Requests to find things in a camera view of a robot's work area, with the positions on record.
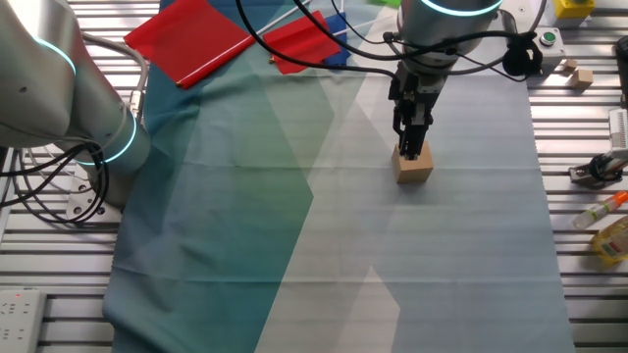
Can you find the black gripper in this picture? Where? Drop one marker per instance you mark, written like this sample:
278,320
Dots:
417,93

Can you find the wooden block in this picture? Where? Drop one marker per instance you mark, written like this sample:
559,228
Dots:
414,171

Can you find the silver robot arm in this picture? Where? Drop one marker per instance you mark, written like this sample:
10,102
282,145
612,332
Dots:
49,73

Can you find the blue flag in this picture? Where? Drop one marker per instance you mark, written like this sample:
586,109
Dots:
338,54

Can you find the teal and grey cloth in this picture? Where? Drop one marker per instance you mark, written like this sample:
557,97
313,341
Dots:
319,220

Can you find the green object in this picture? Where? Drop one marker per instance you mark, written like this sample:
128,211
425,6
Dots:
387,2

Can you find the small red flag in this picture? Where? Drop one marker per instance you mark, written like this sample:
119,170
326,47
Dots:
301,41

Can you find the grey green-button box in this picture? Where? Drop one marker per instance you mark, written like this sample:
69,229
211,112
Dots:
549,44

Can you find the tiny wooden cube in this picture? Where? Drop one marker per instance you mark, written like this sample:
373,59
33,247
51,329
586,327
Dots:
570,66

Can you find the small wooden cube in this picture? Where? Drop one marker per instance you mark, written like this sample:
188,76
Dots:
582,79

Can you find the clear tube orange cap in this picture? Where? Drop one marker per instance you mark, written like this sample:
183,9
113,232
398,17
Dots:
599,210

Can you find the white ribbed device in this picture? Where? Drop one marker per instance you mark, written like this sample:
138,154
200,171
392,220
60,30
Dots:
619,128

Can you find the yellow emergency stop box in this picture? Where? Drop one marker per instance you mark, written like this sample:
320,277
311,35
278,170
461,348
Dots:
573,7

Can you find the black edge object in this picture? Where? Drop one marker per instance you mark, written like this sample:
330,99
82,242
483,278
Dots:
623,64

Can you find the yellow liquid bottle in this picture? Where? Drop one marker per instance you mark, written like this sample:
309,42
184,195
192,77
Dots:
613,241

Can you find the large red flag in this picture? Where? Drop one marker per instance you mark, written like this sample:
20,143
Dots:
189,36

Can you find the white power strip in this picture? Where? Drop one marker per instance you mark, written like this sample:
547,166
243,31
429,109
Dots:
18,321

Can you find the metal clamp mount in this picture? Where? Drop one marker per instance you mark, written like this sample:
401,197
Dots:
596,171

